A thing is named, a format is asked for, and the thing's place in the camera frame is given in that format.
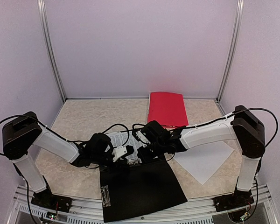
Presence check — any red file folder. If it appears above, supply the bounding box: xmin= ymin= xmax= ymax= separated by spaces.
xmin=147 ymin=92 xmax=189 ymax=127

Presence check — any black folder edge clip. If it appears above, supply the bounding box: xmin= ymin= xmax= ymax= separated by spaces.
xmin=100 ymin=185 xmax=111 ymax=208

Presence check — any aluminium corner post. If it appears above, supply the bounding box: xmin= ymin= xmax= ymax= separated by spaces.
xmin=217 ymin=0 xmax=245 ymax=102
xmin=37 ymin=0 xmax=67 ymax=103

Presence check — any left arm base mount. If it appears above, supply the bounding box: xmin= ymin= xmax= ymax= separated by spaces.
xmin=31 ymin=194 xmax=72 ymax=213

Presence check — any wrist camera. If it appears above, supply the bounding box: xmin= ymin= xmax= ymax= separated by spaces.
xmin=132 ymin=130 xmax=150 ymax=146
xmin=112 ymin=146 xmax=134 ymax=162

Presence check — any right camera cable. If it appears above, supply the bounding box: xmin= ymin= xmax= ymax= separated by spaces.
xmin=132 ymin=123 xmax=178 ymax=161

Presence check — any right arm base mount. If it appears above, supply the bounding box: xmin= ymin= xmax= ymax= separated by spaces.
xmin=213 ymin=194 xmax=254 ymax=212

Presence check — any black book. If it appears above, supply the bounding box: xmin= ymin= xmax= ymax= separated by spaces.
xmin=100 ymin=160 xmax=187 ymax=222

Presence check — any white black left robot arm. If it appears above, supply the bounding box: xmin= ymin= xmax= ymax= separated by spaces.
xmin=2 ymin=112 xmax=134 ymax=208

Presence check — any left aluminium corner post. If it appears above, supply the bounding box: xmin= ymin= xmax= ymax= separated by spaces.
xmin=37 ymin=0 xmax=67 ymax=103

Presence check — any right aluminium corner post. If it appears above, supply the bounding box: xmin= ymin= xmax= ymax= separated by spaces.
xmin=217 ymin=0 xmax=245 ymax=102

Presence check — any black folder centre clip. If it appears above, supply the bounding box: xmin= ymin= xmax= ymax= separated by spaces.
xmin=126 ymin=158 xmax=142 ymax=166

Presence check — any printed text paper sheet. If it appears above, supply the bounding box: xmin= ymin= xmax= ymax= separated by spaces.
xmin=107 ymin=131 xmax=143 ymax=160

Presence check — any aluminium front rail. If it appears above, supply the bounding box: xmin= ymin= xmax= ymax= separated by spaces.
xmin=7 ymin=183 xmax=278 ymax=224

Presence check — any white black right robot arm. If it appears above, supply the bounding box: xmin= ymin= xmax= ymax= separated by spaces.
xmin=132 ymin=105 xmax=266 ymax=207

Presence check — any white paper sheet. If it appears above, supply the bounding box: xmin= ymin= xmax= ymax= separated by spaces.
xmin=174 ymin=141 xmax=234 ymax=185

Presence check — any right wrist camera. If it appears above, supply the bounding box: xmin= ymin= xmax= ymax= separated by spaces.
xmin=132 ymin=130 xmax=150 ymax=146

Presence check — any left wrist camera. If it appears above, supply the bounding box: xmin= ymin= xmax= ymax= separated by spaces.
xmin=112 ymin=146 xmax=134 ymax=162

